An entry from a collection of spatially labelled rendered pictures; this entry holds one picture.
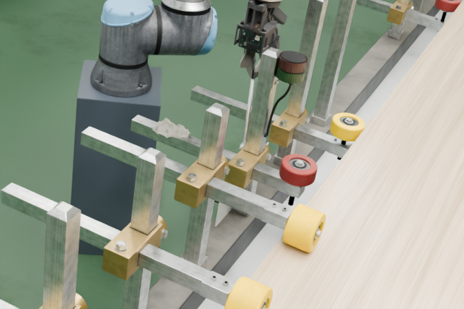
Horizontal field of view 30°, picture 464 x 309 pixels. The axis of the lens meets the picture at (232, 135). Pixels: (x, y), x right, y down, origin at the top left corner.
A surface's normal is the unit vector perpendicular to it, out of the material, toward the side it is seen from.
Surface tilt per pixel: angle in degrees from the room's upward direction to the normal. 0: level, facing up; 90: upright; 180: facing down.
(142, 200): 90
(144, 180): 90
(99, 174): 90
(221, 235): 0
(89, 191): 90
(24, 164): 0
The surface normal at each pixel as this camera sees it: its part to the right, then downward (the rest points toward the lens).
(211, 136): -0.44, 0.42
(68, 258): 0.89, 0.34
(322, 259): 0.14, -0.84
